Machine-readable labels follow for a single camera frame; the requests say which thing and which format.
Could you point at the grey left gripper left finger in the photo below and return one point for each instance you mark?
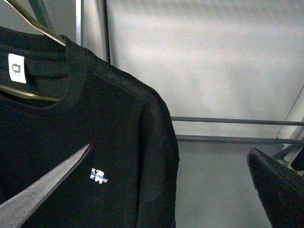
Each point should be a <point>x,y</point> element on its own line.
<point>15,211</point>

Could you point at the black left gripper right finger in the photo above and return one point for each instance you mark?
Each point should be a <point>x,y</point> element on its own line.
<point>280,190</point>

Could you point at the black t-shirt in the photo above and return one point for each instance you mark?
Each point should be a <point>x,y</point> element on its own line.
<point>128,180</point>

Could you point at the metal clothes hanger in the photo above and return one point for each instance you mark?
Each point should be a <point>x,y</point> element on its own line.
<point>38,26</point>

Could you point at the horizontal metal rack bar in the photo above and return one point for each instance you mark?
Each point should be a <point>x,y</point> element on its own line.
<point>236,121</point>

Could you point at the white neck label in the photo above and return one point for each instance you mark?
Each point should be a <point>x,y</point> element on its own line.
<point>16,68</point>

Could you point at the lower metal rack rail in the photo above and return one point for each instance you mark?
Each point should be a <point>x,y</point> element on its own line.
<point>224,139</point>

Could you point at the dark metal rack post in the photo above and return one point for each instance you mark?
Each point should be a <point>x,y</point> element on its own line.
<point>92,27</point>

